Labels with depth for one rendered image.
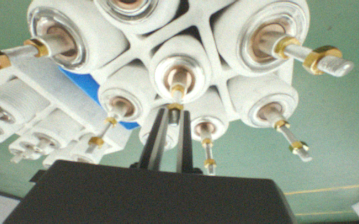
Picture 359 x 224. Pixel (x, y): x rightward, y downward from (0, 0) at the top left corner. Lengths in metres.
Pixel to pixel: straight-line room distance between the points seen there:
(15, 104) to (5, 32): 0.35
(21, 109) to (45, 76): 0.10
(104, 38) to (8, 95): 0.31
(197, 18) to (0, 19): 0.65
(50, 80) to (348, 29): 0.86
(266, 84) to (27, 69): 0.53
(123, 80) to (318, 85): 0.67
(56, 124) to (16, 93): 0.11
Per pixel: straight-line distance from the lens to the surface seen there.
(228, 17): 0.21
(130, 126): 0.51
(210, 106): 0.22
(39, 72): 0.48
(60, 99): 0.46
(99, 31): 0.22
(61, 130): 0.47
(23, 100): 0.47
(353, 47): 0.67
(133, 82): 0.21
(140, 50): 0.25
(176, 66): 0.17
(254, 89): 0.23
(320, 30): 0.56
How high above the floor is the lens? 0.41
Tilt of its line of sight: 50 degrees down
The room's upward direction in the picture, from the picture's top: 174 degrees counter-clockwise
